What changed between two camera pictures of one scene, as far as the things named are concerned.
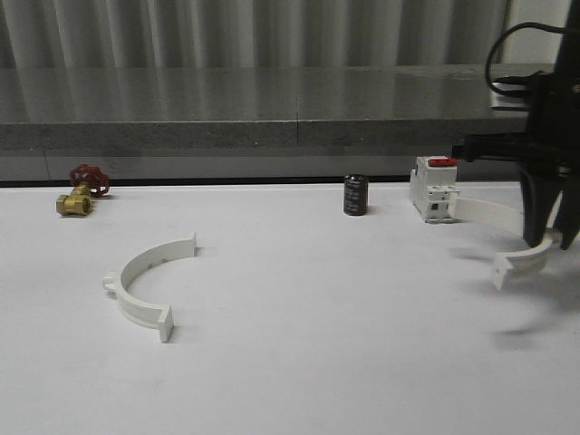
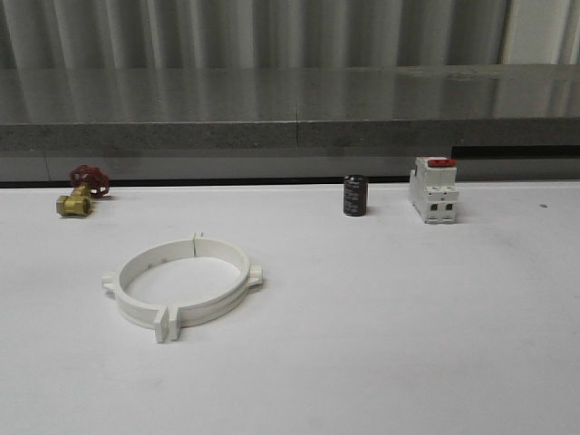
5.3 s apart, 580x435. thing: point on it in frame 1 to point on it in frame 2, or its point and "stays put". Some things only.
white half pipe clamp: x=161 y=319 stays put
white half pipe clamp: x=495 y=213 to x=197 y=314
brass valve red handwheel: x=87 y=181 stays put
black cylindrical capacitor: x=355 y=194 stays put
